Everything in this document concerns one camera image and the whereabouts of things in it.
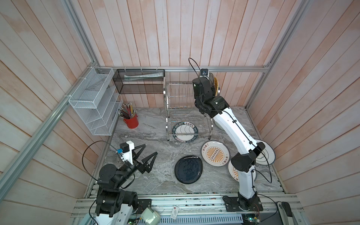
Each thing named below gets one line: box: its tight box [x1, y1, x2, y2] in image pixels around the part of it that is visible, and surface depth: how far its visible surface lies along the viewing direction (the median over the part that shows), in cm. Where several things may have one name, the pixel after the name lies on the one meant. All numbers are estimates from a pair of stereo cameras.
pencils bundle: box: [118, 102, 137, 120], surface depth 102 cm
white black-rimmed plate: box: [254, 138, 276, 166], surface depth 92 cm
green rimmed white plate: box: [172, 121, 199, 143], surface depth 103 cm
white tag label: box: [170, 205, 180, 220], surface depth 72 cm
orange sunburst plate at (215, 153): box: [200, 140, 231, 168], surface depth 95 cm
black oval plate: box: [174, 155, 203, 185], surface depth 85 cm
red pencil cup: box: [123, 114, 139, 129], surface depth 109 cm
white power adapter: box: [140, 207, 161, 225], surface depth 68 cm
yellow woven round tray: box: [214, 76, 219, 97], surface depth 76 cm
